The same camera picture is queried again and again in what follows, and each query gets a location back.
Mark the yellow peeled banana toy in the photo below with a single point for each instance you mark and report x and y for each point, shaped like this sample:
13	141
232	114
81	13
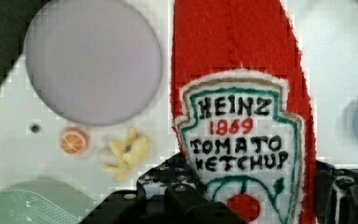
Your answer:
120	157

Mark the lilac round plate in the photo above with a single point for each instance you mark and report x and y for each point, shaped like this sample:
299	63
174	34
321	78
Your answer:
94	62

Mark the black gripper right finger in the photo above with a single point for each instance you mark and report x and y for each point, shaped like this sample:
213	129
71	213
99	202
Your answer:
336	195

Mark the green perforated colander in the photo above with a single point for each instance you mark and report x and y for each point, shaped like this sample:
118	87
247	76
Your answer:
43	201

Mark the red felt ketchup bottle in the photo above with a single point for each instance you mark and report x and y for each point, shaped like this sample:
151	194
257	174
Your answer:
241	108

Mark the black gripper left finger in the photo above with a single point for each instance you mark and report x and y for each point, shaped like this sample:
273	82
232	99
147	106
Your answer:
173	171

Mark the orange slice toy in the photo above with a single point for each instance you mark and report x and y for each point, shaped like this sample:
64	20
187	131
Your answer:
74	140

